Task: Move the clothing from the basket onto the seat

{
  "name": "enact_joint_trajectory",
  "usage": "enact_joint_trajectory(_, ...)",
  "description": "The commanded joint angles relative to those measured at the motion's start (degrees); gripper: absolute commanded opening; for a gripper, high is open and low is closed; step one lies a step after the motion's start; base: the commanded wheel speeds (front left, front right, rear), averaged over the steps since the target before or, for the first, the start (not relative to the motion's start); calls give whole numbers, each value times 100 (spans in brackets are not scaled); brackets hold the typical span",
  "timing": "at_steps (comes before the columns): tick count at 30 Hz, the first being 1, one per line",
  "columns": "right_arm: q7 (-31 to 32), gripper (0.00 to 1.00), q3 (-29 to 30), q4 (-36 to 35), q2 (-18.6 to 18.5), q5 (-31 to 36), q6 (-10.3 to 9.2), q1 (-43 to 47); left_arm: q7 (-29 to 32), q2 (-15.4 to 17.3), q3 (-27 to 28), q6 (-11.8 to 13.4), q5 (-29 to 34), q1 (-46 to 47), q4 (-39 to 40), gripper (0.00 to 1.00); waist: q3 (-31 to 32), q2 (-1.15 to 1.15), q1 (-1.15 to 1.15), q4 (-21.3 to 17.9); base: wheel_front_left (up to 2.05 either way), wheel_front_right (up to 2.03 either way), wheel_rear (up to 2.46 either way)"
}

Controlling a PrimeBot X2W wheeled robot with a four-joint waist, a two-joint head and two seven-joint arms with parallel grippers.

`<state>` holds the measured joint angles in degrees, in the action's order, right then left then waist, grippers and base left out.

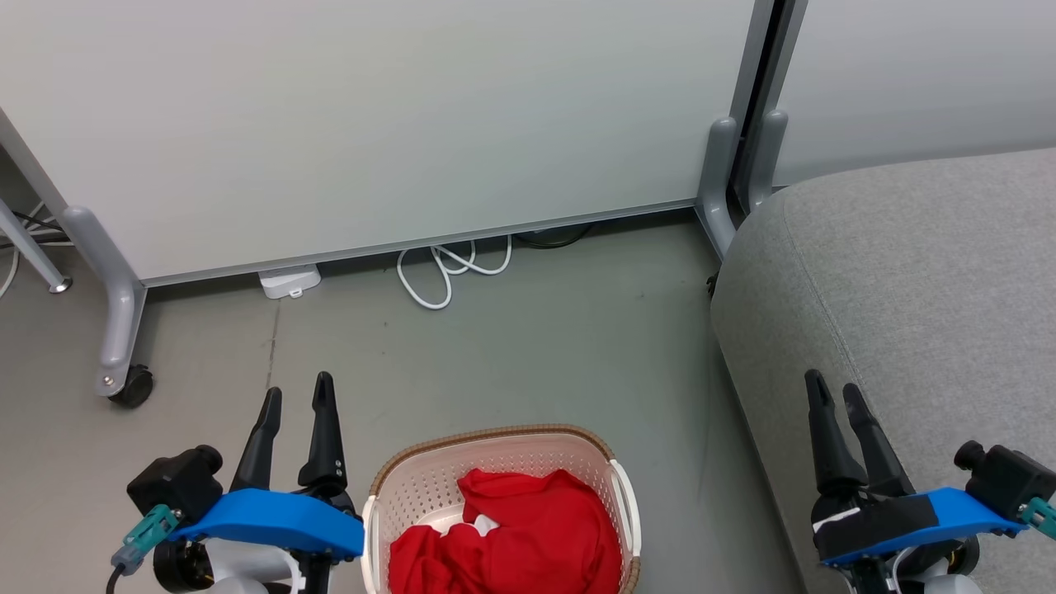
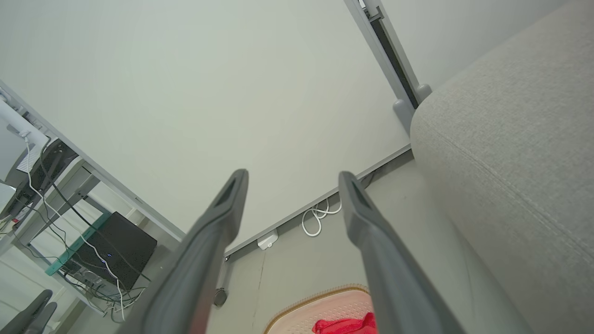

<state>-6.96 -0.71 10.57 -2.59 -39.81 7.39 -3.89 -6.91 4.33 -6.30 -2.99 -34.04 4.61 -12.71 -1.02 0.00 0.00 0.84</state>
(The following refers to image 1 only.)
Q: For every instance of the grey fabric sofa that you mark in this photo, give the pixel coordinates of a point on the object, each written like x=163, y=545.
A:
x=907, y=289

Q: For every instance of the white power adapter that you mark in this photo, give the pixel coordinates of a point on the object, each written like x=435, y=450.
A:
x=289, y=280

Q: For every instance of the teal right camera connector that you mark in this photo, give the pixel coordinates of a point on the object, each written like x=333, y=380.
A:
x=1041, y=516

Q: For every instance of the narrow white partition panel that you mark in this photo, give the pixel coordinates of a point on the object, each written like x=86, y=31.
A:
x=916, y=82

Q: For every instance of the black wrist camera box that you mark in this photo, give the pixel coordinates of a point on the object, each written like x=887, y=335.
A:
x=176, y=483
x=1008, y=480

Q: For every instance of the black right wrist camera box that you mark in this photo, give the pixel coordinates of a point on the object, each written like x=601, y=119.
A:
x=1008, y=480

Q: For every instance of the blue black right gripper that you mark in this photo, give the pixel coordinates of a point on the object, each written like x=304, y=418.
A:
x=899, y=521

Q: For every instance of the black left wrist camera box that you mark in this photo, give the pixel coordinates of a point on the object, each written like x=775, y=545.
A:
x=176, y=483

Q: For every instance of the cream plastic laundry basket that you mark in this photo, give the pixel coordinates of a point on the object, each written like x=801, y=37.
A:
x=429, y=487

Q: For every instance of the teal camera connector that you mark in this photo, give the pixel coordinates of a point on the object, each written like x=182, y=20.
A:
x=145, y=535
x=1041, y=516

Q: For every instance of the grey metal table leg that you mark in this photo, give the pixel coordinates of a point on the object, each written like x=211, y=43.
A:
x=33, y=249

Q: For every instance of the teal left camera connector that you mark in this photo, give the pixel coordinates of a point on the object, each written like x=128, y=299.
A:
x=145, y=535

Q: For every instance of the grey partition foot with caster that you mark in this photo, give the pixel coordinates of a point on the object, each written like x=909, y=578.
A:
x=115, y=297

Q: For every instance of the small black caster wheel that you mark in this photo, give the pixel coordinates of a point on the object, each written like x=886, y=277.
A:
x=711, y=285

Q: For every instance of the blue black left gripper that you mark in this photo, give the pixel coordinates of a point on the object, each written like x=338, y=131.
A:
x=272, y=518

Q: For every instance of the wide white partition panel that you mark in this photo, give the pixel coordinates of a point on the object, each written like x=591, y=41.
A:
x=371, y=124

